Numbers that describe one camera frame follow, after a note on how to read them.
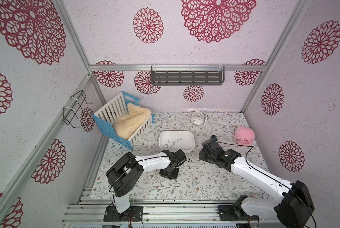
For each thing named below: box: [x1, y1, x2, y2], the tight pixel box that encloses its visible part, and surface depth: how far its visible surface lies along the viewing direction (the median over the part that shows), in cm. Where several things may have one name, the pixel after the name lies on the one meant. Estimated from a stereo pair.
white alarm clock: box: [189, 110, 208, 125], surface depth 115 cm
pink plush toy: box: [232, 125, 256, 146], surface depth 99 cm
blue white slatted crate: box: [91, 90, 155, 151], surface depth 103 cm
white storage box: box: [158, 130, 196, 152], surface depth 105 cm
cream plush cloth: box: [113, 102, 152, 141], surface depth 105 cm
